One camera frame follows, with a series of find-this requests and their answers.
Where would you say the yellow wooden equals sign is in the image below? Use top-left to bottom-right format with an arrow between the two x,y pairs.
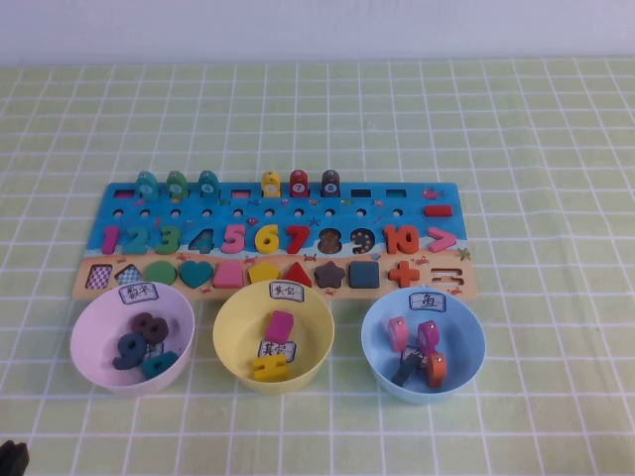
251,353 -> 290,383

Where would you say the magenta wooden rectangle piece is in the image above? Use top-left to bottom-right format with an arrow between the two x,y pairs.
265,309 -> 295,343

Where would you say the yellow wooden pentagon piece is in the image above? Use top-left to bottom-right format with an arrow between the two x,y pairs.
247,261 -> 280,289

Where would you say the teal wooden fish piece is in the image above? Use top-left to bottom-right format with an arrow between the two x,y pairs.
136,171 -> 161,199
196,170 -> 220,198

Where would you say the red wooden triangle piece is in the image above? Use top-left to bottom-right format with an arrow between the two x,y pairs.
280,260 -> 315,289

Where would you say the dark blue wooden number nine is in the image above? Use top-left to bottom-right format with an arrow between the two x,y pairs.
111,330 -> 149,372

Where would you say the green checked tablecloth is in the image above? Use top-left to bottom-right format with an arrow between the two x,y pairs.
0,57 -> 635,476

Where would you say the pink wooden greater-than sign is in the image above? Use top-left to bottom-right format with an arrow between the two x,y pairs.
427,226 -> 457,254

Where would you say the orange wooden plus sign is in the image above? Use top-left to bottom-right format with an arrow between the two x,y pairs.
387,261 -> 422,289

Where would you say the blue wooden puzzle board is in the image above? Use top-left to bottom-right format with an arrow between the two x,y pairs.
71,180 -> 479,301

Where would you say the teal wooden heart piece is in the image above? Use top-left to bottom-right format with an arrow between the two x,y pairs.
178,261 -> 215,290

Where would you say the orange wooden fish piece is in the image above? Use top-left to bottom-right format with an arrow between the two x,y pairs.
425,352 -> 448,391

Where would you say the light blue plastic bowl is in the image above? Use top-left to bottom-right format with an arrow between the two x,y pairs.
360,287 -> 487,406

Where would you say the yellow plastic bowl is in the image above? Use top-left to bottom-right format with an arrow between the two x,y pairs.
211,280 -> 336,396

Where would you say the dark blue wooden square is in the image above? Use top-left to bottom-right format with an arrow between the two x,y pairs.
347,260 -> 382,290

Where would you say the pink wooden number five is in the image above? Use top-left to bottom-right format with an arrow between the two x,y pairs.
220,224 -> 248,254

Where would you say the pink wooden fish piece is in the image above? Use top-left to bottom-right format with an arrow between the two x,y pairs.
386,316 -> 409,353

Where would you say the green wooden number three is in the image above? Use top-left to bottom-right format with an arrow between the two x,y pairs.
152,225 -> 181,255

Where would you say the brown wooden star piece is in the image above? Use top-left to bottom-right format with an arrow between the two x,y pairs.
313,260 -> 347,290

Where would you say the yellow wooden number six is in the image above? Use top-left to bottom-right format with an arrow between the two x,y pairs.
254,223 -> 282,255

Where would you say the green wooden circle piece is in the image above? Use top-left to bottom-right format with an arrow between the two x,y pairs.
144,260 -> 179,289

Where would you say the blue wooden number two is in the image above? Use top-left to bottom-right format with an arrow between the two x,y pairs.
120,226 -> 150,255

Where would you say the brown wooden number eight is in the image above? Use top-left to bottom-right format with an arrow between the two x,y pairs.
131,311 -> 172,344

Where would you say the orange wooden number ten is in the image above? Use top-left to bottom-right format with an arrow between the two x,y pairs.
382,224 -> 421,256

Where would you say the magenta wooden fish piece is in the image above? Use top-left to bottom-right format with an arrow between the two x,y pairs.
416,320 -> 442,354

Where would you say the teal wooden number four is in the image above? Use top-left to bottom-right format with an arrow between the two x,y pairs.
140,350 -> 180,382

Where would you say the red wooden number seven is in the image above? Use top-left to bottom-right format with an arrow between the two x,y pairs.
283,225 -> 313,257

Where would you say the brown wooden fish piece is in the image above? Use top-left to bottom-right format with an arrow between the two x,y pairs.
319,169 -> 342,198

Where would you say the pink plastic bowl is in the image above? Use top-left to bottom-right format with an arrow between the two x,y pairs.
68,281 -> 195,397

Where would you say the green wooden fish piece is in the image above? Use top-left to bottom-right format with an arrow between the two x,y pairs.
166,170 -> 190,199

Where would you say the pink wooden trapezoid piece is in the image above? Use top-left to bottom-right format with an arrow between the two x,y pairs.
212,261 -> 244,290

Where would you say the red wooden fish piece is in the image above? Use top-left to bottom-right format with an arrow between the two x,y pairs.
289,169 -> 310,198

